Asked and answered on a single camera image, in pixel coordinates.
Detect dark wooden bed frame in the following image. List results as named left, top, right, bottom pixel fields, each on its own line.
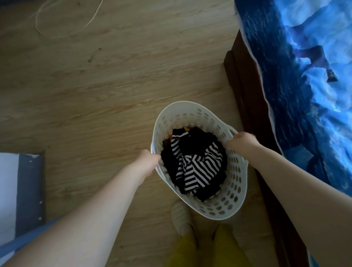
left=223, top=30, right=310, bottom=267

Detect person's left hand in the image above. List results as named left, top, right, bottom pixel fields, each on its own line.
left=135, top=149, right=162, bottom=179

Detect beige perforated slipper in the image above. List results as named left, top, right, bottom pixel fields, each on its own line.
left=171, top=200, right=199, bottom=246

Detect person's right hand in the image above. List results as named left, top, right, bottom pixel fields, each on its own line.
left=226, top=132, right=261, bottom=157

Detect yellow trousers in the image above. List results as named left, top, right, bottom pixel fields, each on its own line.
left=168, top=223, right=255, bottom=267

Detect white perforated laundry basket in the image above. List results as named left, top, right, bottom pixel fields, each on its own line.
left=150, top=101, right=249, bottom=220

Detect blue patterned bed sheet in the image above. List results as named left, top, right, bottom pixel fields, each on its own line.
left=234, top=0, right=352, bottom=197

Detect black white striped garment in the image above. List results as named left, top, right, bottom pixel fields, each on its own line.
left=170, top=129, right=224, bottom=195

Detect white cord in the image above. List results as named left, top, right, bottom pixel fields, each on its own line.
left=35, top=0, right=103, bottom=35

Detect person's right forearm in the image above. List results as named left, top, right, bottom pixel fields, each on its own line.
left=246, top=143, right=352, bottom=267

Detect person's left forearm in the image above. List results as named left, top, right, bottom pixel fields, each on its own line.
left=3, top=165, right=146, bottom=267

